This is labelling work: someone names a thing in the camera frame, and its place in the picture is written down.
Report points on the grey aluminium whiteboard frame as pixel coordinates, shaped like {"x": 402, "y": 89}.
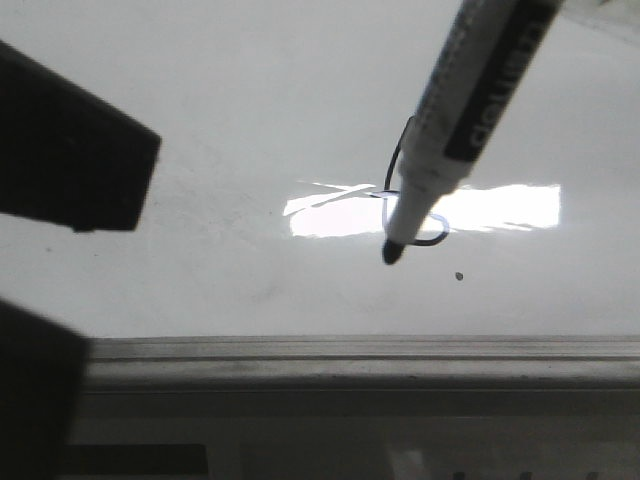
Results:
{"x": 369, "y": 362}

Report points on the white whiteboard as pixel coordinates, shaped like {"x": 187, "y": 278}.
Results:
{"x": 278, "y": 120}

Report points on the white black whiteboard marker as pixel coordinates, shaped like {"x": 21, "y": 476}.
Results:
{"x": 487, "y": 52}

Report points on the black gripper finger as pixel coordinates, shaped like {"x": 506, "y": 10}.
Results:
{"x": 67, "y": 156}
{"x": 42, "y": 370}

